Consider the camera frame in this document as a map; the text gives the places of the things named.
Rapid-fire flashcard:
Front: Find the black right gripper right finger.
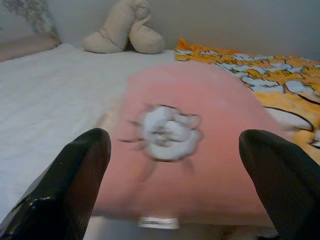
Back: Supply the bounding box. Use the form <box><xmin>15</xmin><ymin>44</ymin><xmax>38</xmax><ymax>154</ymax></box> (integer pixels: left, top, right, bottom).
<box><xmin>239</xmin><ymin>128</ymin><xmax>320</xmax><ymax>240</ymax></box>

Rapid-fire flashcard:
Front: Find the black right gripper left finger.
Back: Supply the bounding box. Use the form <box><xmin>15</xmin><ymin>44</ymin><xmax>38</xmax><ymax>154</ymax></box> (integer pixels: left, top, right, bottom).
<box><xmin>0</xmin><ymin>127</ymin><xmax>112</xmax><ymax>240</ymax></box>

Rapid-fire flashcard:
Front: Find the pink pillow with white flower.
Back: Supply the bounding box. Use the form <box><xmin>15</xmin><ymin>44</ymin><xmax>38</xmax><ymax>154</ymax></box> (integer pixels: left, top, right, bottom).
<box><xmin>91</xmin><ymin>59</ymin><xmax>298</xmax><ymax>230</ymax></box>

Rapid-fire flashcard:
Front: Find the white bed mattress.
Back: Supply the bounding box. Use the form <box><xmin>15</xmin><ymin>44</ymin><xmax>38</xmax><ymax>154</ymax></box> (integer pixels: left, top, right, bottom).
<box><xmin>0</xmin><ymin>43</ymin><xmax>278</xmax><ymax>240</ymax></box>

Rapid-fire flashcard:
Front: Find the yellow egg cartoon blanket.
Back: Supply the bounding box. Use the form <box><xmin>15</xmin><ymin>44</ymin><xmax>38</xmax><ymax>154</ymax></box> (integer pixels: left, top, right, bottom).
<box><xmin>174</xmin><ymin>37</ymin><xmax>320</xmax><ymax>161</ymax></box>

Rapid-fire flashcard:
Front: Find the grey patterned beige pillow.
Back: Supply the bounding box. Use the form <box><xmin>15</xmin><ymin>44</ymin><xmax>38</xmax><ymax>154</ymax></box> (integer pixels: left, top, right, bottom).
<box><xmin>0</xmin><ymin>0</ymin><xmax>61</xmax><ymax>62</ymax></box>

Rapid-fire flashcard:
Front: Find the cream plush toy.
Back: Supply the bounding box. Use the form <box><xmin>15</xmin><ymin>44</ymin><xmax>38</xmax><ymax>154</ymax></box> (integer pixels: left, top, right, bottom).
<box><xmin>82</xmin><ymin>0</ymin><xmax>166</xmax><ymax>55</ymax></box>

